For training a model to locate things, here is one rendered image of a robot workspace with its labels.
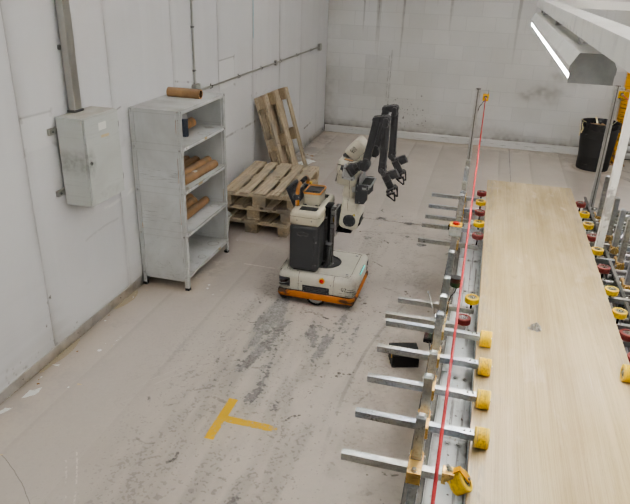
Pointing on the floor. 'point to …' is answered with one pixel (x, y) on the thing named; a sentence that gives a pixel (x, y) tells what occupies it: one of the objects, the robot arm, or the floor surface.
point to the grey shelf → (157, 213)
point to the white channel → (568, 10)
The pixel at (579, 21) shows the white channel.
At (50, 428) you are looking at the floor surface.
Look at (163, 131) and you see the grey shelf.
